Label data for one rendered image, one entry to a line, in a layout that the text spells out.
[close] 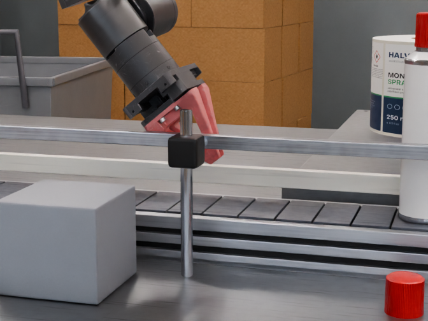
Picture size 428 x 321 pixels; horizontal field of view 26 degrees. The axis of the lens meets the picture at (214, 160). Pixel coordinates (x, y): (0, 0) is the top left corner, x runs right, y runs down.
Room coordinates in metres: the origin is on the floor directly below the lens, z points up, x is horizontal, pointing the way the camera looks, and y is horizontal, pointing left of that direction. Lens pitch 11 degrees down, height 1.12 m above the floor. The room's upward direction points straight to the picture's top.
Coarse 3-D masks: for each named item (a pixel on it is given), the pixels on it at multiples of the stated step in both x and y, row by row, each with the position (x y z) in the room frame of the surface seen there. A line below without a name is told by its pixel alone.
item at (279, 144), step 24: (120, 144) 0.95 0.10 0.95; (144, 144) 0.94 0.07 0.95; (216, 144) 0.92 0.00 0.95; (240, 144) 0.91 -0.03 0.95; (264, 144) 0.91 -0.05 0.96; (288, 144) 0.90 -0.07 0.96; (312, 144) 0.89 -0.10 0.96; (336, 144) 0.89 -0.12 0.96; (360, 144) 0.88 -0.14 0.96; (384, 144) 0.87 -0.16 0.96; (408, 144) 0.87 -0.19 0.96
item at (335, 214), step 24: (0, 192) 1.02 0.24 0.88; (144, 192) 1.02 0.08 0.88; (168, 192) 1.02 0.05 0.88; (216, 216) 0.92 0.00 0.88; (240, 216) 0.92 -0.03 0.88; (264, 216) 0.91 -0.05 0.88; (288, 216) 0.91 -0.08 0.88; (312, 216) 0.91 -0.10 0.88; (336, 216) 0.91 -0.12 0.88; (360, 216) 0.91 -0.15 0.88; (384, 216) 0.91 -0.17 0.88
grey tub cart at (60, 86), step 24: (0, 72) 3.89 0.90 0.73; (24, 72) 3.87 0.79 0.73; (48, 72) 3.85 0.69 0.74; (72, 72) 3.24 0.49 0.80; (96, 72) 3.58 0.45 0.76; (0, 96) 3.06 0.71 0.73; (24, 96) 3.03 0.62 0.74; (48, 96) 3.04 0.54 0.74; (72, 96) 3.27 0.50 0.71; (96, 96) 3.58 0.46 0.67
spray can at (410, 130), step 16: (416, 16) 0.91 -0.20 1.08; (416, 32) 0.91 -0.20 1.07; (416, 48) 0.91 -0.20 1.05; (416, 64) 0.89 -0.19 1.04; (416, 80) 0.89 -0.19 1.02; (416, 96) 0.89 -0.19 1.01; (416, 112) 0.89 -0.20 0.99; (416, 128) 0.89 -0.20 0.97; (416, 160) 0.89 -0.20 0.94; (400, 176) 0.91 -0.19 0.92; (416, 176) 0.89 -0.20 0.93; (400, 192) 0.91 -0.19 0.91; (416, 192) 0.89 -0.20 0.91; (400, 208) 0.90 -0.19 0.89; (416, 208) 0.88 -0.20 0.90
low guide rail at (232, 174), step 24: (0, 168) 1.07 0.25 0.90; (24, 168) 1.06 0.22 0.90; (48, 168) 1.05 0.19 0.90; (72, 168) 1.05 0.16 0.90; (96, 168) 1.04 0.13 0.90; (120, 168) 1.03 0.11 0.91; (144, 168) 1.02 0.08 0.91; (168, 168) 1.01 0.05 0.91; (216, 168) 1.00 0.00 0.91; (240, 168) 0.99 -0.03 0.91; (264, 168) 0.99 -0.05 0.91; (288, 168) 0.99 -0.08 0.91; (384, 192) 0.95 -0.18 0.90
